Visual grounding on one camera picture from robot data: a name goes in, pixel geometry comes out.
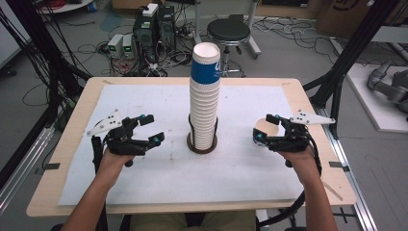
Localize aluminium rail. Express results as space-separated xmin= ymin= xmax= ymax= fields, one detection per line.
xmin=0 ymin=124 xmax=54 ymax=206
xmin=316 ymin=105 xmax=378 ymax=231

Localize person's left hand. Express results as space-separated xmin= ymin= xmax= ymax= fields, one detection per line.
xmin=99 ymin=147 xmax=136 ymax=171

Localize stack of ribbed paper cups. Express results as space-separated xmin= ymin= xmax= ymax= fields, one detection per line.
xmin=189 ymin=41 xmax=221 ymax=151

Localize white box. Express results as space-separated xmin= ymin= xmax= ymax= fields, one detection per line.
xmin=141 ymin=3 xmax=160 ymax=17

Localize person's right hand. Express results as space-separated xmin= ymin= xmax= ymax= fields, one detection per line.
xmin=277 ymin=145 xmax=319 ymax=181

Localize black computer tower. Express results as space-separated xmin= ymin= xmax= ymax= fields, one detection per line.
xmin=133 ymin=12 xmax=160 ymax=64
xmin=157 ymin=5 xmax=177 ymax=52

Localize white table mat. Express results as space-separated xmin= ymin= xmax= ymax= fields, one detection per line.
xmin=57 ymin=84 xmax=304 ymax=206

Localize desk with white legs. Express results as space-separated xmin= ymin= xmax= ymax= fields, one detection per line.
xmin=191 ymin=0 xmax=263 ymax=61

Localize brown cardboard box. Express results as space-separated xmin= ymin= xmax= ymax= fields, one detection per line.
xmin=316 ymin=0 xmax=408 ymax=39

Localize black metal frame post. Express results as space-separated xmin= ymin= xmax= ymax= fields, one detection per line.
xmin=302 ymin=0 xmax=408 ymax=139

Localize equipment cable tangle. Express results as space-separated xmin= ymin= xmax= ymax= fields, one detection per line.
xmin=76 ymin=41 xmax=193 ymax=77

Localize floor cable tangle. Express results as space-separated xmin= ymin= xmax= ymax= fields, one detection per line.
xmin=253 ymin=15 xmax=321 ymax=44

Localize white platform board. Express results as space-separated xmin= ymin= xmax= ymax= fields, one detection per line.
xmin=345 ymin=62 xmax=408 ymax=133

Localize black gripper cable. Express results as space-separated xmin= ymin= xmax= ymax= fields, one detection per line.
xmin=90 ymin=135 xmax=109 ymax=231
xmin=259 ymin=133 xmax=323 ymax=228

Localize black round stool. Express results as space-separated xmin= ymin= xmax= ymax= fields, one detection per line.
xmin=206 ymin=18 xmax=252 ymax=78

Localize grey power supply unit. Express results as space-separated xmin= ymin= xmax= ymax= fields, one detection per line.
xmin=107 ymin=33 xmax=124 ymax=60
xmin=121 ymin=34 xmax=135 ymax=60

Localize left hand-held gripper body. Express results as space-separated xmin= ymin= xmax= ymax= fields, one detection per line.
xmin=86 ymin=108 xmax=152 ymax=157

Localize person's olive trousers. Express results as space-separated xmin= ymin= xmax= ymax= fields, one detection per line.
xmin=128 ymin=211 xmax=258 ymax=231

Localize black cable-wrapped frame post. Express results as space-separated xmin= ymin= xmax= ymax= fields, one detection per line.
xmin=0 ymin=0 xmax=92 ymax=110

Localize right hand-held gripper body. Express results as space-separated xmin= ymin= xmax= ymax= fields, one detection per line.
xmin=265 ymin=109 xmax=337 ymax=154

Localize brown cup holder black wire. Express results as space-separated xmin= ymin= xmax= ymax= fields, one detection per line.
xmin=187 ymin=114 xmax=219 ymax=155

